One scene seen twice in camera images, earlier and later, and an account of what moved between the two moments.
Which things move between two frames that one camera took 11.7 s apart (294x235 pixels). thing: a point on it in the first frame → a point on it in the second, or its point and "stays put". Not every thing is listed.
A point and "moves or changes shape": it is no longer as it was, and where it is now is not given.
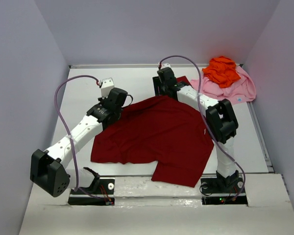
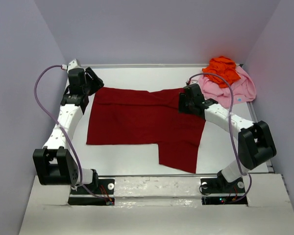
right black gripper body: (157, 84) → (184, 103)
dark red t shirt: (158, 130) moves or changes shape
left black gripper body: (118, 113) → (93, 80)
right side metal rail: (270, 165) stays put
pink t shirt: (242, 90) stays put
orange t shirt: (222, 70) stays put
